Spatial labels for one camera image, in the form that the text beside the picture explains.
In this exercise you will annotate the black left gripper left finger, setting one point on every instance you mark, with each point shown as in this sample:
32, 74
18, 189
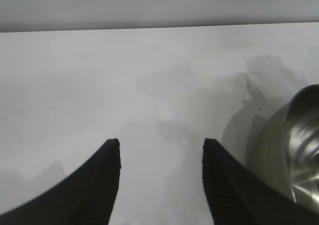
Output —
82, 195

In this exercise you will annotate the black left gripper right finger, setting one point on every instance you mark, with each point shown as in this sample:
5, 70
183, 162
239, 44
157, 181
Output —
236, 197

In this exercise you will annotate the stainless steel mixing bowl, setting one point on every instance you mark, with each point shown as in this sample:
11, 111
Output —
294, 145

